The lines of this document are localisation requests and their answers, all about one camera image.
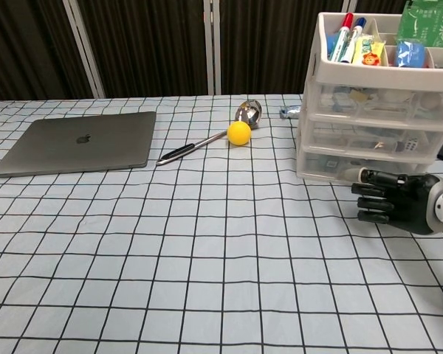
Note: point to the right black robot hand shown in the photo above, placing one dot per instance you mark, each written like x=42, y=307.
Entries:
x=406, y=203

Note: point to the clear bottom drawer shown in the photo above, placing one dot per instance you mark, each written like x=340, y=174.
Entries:
x=325, y=166

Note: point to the clear drawer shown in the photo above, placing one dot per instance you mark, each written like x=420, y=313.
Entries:
x=325, y=166
x=354, y=138
x=391, y=105

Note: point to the clear middle drawer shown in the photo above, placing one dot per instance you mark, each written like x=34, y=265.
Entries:
x=354, y=138

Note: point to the clear top drawer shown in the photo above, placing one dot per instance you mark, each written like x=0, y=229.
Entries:
x=391, y=105

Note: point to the white dice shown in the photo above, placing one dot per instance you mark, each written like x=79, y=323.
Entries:
x=411, y=144

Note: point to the small blue white wrapper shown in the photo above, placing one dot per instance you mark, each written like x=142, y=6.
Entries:
x=289, y=111

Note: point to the blue white packet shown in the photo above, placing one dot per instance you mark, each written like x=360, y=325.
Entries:
x=409, y=54

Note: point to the yellow sunflower snack packet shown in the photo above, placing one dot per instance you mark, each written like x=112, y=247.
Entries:
x=369, y=51

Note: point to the blue cap marker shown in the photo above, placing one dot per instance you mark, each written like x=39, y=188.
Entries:
x=352, y=40

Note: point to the red cap marker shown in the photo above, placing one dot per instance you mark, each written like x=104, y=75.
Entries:
x=341, y=37

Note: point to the green tea packet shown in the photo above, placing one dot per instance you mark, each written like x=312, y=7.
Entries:
x=428, y=24

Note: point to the yellow ball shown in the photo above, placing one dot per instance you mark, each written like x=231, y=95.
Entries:
x=239, y=133

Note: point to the checkered light blue tablecloth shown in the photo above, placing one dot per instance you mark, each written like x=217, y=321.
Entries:
x=206, y=239

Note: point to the black folding screen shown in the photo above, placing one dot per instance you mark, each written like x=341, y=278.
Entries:
x=151, y=44

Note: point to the grey laptop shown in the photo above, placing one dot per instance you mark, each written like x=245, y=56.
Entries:
x=77, y=155

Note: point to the white plastic drawer organizer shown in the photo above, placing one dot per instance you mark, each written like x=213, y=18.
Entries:
x=354, y=72

